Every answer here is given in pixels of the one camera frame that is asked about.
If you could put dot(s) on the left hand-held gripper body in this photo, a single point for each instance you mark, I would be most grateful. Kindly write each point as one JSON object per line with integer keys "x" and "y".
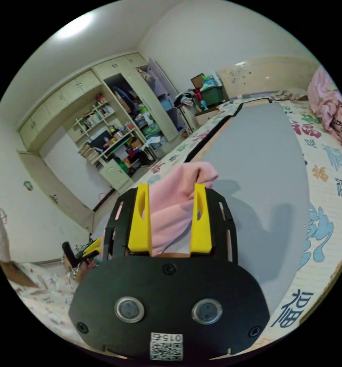
{"x": 90, "y": 255}

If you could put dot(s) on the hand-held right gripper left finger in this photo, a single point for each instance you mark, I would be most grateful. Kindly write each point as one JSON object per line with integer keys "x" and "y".
{"x": 138, "y": 229}

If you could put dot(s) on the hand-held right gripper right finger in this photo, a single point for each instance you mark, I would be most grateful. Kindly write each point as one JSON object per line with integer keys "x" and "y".
{"x": 201, "y": 235}

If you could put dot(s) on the pink sweatshirt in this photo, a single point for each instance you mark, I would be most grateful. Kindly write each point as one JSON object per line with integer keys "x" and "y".
{"x": 176, "y": 200}

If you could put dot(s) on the person's left hand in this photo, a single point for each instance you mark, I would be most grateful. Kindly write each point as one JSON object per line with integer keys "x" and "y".
{"x": 83, "y": 269}

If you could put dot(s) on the person's body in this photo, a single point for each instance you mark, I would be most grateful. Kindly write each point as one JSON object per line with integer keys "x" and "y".
{"x": 44, "y": 289}

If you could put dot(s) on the grey folding board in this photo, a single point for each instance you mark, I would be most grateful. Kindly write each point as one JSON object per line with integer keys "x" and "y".
{"x": 259, "y": 172}

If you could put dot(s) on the pile of clothes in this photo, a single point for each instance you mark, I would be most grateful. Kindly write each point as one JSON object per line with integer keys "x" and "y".
{"x": 183, "y": 99}

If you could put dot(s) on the bed with printed sheet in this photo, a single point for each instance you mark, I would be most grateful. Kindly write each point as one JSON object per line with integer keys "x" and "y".
{"x": 327, "y": 175}

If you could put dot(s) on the green bin with toys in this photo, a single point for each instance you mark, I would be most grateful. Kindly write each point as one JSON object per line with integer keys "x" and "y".
{"x": 212, "y": 96}

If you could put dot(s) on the cream cupboard with shelves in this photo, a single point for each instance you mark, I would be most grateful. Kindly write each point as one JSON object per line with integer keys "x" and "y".
{"x": 82, "y": 83}

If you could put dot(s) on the pink printed blanket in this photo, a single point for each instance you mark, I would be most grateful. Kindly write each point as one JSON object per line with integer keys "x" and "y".
{"x": 325, "y": 106}

